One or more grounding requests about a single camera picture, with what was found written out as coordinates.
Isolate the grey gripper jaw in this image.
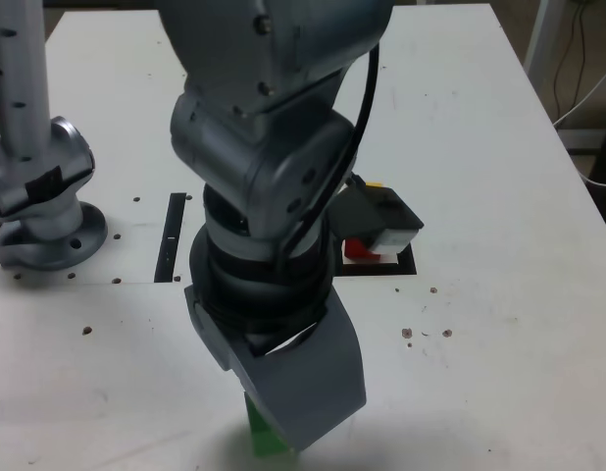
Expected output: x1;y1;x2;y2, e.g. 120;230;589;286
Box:
230;288;369;455
183;283;256;374

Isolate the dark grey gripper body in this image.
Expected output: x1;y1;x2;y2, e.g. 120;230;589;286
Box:
243;323;314;358

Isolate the green cube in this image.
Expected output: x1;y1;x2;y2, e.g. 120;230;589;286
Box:
242;392;292;458

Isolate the red cube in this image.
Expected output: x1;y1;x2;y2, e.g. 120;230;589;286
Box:
344;238;382;260

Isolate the black tape square outline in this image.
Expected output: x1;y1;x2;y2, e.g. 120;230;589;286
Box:
334;242;418;278

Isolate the black tape strip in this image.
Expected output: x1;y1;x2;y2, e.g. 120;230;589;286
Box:
153;192;187;284

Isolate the black gripper-mounted camera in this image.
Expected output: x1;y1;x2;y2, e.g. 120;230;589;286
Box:
329;183;426;257

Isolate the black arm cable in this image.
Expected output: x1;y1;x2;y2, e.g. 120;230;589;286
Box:
278;42;382;266

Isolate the white cable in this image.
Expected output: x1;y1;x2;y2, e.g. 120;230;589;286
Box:
580;156;606;188
552;63;606;128

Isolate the thin black cable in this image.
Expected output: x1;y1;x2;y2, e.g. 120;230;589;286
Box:
552;0;588;129

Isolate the white metal frame leg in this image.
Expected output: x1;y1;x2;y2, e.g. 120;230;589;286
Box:
523;0;554;84

